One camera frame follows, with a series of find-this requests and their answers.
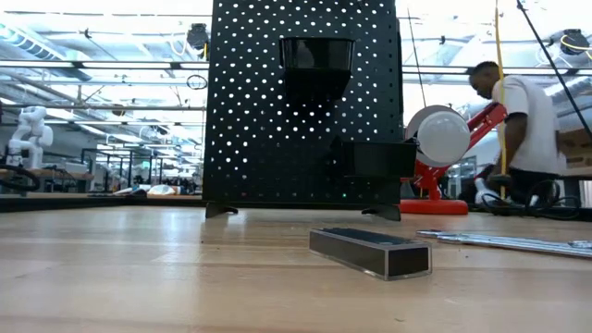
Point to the wooden table under box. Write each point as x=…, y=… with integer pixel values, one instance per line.
x=578, y=173

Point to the black tapered pegboard bin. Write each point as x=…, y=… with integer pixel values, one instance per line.
x=316, y=69

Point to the red desk lamp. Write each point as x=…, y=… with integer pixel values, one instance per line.
x=432, y=207

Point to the white humanoid robot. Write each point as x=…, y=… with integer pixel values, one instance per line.
x=32, y=125

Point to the cardboard box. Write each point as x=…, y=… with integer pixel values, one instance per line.
x=578, y=148

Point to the black perforated pegboard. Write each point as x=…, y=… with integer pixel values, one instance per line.
x=277, y=202

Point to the white light bulb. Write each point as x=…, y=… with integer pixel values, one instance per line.
x=444, y=138

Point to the black rectangular bar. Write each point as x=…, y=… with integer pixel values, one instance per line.
x=361, y=254

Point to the person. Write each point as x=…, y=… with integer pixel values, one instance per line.
x=532, y=129

